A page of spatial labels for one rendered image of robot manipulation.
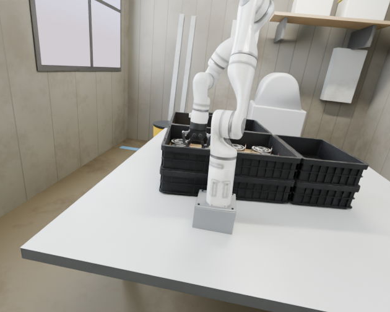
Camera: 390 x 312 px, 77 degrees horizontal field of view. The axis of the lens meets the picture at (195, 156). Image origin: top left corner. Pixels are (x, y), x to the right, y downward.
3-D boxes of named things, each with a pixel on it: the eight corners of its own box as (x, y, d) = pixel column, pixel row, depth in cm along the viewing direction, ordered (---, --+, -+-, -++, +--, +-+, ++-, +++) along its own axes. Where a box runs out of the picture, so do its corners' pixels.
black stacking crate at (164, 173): (225, 200, 109) (228, 176, 105) (157, 194, 107) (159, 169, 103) (216, 166, 146) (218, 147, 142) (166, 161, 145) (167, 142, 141)
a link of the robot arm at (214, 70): (210, 93, 106) (231, 66, 99) (201, 93, 99) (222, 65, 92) (200, 82, 107) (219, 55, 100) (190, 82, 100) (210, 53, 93)
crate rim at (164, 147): (231, 157, 102) (233, 151, 101) (160, 150, 100) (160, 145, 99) (220, 132, 139) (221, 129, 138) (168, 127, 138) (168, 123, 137)
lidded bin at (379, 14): (368, 26, 292) (376, 4, 284) (386, 21, 258) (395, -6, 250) (330, 23, 297) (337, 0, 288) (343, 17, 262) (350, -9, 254)
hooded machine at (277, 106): (283, 165, 364) (305, 75, 320) (291, 181, 312) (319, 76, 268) (239, 159, 371) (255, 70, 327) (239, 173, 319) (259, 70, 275)
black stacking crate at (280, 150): (295, 184, 107) (302, 160, 103) (228, 177, 105) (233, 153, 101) (268, 153, 144) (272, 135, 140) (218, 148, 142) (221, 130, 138)
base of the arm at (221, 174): (231, 208, 85) (236, 161, 80) (205, 205, 86) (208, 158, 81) (230, 197, 94) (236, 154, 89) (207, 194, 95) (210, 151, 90)
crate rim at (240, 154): (301, 164, 103) (303, 158, 102) (232, 157, 102) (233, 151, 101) (272, 138, 141) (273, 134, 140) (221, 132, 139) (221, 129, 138)
